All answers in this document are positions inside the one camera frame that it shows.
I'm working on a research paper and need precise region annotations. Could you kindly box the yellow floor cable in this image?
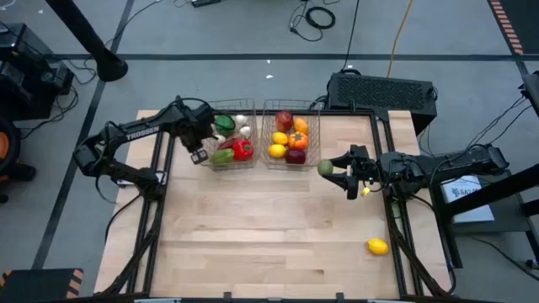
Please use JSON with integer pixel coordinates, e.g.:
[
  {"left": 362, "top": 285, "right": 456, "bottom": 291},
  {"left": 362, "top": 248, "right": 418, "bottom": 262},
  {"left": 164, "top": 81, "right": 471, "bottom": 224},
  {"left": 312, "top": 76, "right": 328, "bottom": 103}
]
[{"left": 386, "top": 0, "right": 416, "bottom": 79}]

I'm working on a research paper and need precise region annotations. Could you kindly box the black diagonal bar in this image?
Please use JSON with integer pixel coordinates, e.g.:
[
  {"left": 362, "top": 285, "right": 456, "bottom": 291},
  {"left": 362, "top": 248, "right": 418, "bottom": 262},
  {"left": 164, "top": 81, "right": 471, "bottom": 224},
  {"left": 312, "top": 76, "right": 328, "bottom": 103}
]
[{"left": 446, "top": 162, "right": 539, "bottom": 218}]

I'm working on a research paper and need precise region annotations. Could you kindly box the black metal table frame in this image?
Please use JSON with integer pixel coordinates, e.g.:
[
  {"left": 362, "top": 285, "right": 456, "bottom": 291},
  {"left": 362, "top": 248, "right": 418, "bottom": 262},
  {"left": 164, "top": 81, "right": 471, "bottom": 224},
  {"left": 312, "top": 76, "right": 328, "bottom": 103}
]
[{"left": 94, "top": 94, "right": 458, "bottom": 303}]

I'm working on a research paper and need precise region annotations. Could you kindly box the black mesh computer case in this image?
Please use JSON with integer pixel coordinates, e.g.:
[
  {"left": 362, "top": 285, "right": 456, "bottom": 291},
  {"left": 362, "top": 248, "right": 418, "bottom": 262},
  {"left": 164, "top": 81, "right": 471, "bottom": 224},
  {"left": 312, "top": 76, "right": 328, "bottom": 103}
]
[{"left": 327, "top": 72, "right": 439, "bottom": 136}]

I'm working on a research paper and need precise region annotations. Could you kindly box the red yellow apple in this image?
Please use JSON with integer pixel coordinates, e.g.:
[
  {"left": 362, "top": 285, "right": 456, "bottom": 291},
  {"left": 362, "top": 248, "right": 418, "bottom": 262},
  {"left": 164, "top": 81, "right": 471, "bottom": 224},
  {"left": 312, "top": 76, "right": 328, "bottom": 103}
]
[{"left": 275, "top": 109, "right": 295, "bottom": 133}]

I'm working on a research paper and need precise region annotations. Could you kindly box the green bell pepper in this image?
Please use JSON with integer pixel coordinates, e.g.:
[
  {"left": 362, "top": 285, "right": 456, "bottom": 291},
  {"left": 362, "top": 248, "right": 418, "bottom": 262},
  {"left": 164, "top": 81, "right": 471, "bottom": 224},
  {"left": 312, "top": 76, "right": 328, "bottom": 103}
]
[{"left": 214, "top": 114, "right": 237, "bottom": 138}]

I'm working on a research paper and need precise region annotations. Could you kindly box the orange persimmon green calyx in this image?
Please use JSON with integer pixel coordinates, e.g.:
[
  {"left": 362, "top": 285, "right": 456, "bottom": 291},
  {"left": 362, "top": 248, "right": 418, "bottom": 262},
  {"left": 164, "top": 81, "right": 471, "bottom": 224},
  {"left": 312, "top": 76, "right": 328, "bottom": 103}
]
[{"left": 287, "top": 130, "right": 310, "bottom": 152}]

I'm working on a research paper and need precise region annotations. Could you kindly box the black floor cable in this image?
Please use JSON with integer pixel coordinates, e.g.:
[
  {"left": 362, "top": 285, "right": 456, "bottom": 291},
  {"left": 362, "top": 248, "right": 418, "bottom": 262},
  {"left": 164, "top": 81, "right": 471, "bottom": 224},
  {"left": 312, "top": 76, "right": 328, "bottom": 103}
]
[{"left": 339, "top": 0, "right": 361, "bottom": 72}]

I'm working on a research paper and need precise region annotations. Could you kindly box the black hazard striped mat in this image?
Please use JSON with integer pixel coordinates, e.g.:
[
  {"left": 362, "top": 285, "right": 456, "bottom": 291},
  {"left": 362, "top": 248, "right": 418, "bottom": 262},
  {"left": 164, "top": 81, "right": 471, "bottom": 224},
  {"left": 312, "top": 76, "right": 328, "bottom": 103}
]
[
  {"left": 0, "top": 268, "right": 84, "bottom": 303},
  {"left": 487, "top": 0, "right": 539, "bottom": 56}
]

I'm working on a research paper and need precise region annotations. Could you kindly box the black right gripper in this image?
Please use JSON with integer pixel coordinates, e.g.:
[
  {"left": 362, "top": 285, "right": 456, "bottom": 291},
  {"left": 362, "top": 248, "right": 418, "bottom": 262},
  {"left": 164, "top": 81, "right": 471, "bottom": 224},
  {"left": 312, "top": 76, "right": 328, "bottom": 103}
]
[{"left": 326, "top": 145, "right": 382, "bottom": 201}]

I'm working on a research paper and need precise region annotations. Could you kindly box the light green chayote squash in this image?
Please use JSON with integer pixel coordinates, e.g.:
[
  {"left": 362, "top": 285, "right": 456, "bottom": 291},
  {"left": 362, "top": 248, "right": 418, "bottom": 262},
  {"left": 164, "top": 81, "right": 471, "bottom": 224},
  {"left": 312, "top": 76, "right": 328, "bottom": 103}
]
[{"left": 209, "top": 148, "right": 235, "bottom": 165}]

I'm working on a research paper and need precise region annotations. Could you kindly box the black orange wheeled machine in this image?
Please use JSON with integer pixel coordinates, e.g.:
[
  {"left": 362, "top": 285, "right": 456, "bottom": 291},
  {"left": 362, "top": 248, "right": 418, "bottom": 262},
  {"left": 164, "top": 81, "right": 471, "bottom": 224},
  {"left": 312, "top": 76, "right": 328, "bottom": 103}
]
[{"left": 0, "top": 115, "right": 38, "bottom": 205}]

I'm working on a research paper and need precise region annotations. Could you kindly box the red bell pepper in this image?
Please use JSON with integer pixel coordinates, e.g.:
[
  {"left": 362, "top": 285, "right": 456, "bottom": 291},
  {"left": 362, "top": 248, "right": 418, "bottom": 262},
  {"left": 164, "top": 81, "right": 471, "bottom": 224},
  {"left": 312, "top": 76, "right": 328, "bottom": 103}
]
[{"left": 232, "top": 140, "right": 255, "bottom": 162}]

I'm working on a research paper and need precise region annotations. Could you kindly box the black equipment rack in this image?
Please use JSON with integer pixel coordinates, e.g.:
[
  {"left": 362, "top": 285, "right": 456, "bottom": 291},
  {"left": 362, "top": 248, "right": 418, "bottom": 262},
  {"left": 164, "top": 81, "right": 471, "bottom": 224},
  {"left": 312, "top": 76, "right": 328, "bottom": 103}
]
[{"left": 0, "top": 23, "right": 76, "bottom": 121}]

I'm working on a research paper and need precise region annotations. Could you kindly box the dark red pomegranate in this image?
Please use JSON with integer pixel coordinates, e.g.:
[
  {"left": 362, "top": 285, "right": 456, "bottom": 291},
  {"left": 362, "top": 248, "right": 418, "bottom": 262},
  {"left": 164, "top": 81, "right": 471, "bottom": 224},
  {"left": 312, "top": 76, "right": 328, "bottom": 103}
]
[{"left": 285, "top": 148, "right": 307, "bottom": 166}]

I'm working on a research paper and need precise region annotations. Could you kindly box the gold wire basket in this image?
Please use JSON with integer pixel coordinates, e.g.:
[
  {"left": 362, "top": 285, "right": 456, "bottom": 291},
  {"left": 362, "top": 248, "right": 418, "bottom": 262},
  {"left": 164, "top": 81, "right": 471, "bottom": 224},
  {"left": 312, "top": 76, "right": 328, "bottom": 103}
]
[
  {"left": 198, "top": 98, "right": 259, "bottom": 173},
  {"left": 259, "top": 98, "right": 323, "bottom": 173}
]

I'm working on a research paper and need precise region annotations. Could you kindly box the red chili pepper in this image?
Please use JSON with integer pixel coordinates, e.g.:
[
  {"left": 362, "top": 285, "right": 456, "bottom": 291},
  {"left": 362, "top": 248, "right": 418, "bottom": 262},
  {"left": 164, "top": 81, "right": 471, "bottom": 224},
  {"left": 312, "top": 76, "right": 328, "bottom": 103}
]
[{"left": 217, "top": 137, "right": 241, "bottom": 151}]

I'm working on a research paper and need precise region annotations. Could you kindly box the black device on stand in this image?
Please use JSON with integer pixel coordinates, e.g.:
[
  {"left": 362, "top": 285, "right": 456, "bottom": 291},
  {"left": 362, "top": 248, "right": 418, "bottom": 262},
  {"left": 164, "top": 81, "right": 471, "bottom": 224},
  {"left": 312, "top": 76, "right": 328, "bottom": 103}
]
[{"left": 520, "top": 70, "right": 539, "bottom": 119}]

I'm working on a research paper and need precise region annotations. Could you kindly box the black pole stand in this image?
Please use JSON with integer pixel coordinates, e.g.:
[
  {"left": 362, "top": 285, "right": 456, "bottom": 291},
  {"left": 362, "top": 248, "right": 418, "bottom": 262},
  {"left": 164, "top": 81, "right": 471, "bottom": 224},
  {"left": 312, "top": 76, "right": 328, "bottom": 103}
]
[{"left": 44, "top": 0, "right": 130, "bottom": 83}]

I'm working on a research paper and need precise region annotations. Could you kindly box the orange fruit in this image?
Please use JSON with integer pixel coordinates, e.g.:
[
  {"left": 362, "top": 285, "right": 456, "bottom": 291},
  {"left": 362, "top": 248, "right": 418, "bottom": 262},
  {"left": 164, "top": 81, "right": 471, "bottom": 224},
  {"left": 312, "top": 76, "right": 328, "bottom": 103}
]
[{"left": 293, "top": 117, "right": 311, "bottom": 136}]

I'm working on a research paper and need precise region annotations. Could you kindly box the coiled black cable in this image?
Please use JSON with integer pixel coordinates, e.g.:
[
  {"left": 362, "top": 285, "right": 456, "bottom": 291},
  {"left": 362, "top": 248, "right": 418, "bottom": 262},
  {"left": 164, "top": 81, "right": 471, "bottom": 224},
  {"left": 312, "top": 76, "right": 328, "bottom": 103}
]
[{"left": 288, "top": 0, "right": 338, "bottom": 43}]

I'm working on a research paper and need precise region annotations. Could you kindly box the white paper sign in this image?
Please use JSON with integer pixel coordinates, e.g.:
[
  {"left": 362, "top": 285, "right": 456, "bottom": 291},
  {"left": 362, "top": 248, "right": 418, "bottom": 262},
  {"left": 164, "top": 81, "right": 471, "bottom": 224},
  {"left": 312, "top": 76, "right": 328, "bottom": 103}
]
[{"left": 440, "top": 175, "right": 496, "bottom": 224}]

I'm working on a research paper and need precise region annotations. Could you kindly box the dark grey side stand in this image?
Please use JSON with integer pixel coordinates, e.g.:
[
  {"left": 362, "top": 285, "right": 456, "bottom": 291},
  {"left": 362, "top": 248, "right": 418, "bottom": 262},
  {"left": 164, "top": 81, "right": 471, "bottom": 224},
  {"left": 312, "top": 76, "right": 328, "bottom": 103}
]
[{"left": 429, "top": 167, "right": 539, "bottom": 270}]

